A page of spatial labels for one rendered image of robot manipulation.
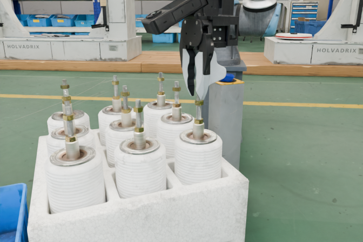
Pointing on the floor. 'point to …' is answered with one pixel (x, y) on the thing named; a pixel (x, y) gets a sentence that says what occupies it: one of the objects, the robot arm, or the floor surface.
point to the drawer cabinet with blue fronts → (302, 8)
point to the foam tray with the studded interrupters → (145, 209)
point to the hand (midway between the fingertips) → (193, 91)
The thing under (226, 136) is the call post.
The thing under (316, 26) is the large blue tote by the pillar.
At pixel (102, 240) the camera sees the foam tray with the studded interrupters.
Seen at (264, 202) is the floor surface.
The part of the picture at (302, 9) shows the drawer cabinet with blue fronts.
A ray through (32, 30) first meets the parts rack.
